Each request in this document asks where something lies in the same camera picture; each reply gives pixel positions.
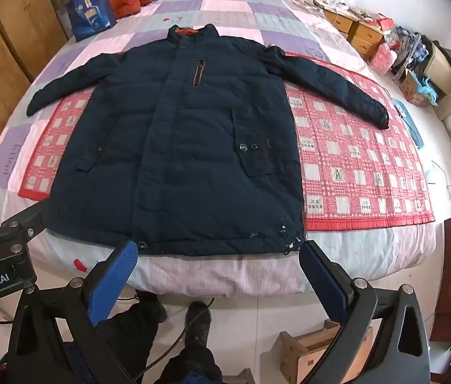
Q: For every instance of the light wooden stool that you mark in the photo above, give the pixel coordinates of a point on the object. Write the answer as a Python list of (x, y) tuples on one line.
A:
[(309, 348)]

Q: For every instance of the wooden nightstand with drawers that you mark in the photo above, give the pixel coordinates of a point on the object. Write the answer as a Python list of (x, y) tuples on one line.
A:
[(363, 36)]

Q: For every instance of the red gift bag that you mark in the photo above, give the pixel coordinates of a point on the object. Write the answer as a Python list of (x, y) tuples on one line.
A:
[(384, 24)]

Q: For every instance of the light blue cloth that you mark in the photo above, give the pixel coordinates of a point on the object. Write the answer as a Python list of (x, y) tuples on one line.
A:
[(409, 122)]

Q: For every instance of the blue gift bag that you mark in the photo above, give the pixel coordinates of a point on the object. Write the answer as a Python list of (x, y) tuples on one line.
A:
[(89, 16)]

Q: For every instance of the pile of patterned clothes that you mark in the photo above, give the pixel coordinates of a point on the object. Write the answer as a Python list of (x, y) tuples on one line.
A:
[(407, 46)]

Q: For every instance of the wooden wardrobe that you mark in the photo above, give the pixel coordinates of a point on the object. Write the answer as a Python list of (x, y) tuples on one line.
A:
[(13, 32)]

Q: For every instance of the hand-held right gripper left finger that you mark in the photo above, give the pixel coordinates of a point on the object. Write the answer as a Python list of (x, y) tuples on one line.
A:
[(114, 276)]

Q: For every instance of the red checkered mat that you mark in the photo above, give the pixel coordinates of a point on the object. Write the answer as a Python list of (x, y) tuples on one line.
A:
[(353, 168)]

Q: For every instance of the small cardboard box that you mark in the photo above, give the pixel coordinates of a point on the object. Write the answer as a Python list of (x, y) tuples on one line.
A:
[(412, 88)]

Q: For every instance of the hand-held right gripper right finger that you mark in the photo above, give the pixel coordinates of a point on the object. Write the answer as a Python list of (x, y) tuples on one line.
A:
[(324, 284)]

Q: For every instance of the navy padded coat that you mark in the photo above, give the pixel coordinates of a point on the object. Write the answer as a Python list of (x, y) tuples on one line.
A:
[(193, 148)]

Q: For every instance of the person's right leg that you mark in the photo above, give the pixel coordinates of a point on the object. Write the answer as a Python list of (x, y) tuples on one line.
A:
[(197, 344)]

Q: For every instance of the bed with patchwork sheet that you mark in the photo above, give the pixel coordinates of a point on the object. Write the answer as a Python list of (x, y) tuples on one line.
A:
[(225, 4)]

